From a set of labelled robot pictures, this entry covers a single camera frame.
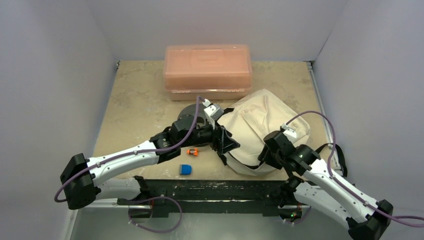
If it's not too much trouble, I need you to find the small orange toy car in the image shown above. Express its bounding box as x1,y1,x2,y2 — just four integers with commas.
186,148,199,157

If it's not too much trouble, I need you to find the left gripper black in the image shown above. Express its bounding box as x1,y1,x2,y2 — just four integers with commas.
179,116,239,154

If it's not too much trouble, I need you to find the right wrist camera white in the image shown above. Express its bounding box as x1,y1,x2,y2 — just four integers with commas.
280,123,297,142

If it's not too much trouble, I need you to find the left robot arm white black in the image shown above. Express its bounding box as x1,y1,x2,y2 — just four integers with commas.
54,115,241,210

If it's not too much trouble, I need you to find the black filament spool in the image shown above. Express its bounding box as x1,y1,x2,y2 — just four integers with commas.
177,104,210,148

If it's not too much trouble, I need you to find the aluminium rail right side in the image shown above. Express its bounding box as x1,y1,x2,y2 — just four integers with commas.
305,61,342,174

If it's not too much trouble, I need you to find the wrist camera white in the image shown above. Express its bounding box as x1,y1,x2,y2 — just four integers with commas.
280,123,297,142
202,98,224,126

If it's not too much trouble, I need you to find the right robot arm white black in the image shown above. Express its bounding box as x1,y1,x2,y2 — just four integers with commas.
258,130,394,240

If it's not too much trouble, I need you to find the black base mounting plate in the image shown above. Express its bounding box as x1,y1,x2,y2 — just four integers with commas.
107,176,310,223

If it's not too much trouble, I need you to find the blue eraser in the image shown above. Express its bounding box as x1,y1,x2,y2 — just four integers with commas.
179,164,192,176

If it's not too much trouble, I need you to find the pink translucent storage box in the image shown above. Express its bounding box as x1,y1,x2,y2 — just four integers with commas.
163,44,253,101

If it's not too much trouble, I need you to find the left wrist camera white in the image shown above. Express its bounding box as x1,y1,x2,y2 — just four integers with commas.
202,98,224,126

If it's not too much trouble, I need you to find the cream canvas backpack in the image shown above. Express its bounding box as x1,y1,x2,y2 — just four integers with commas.
217,89,297,177

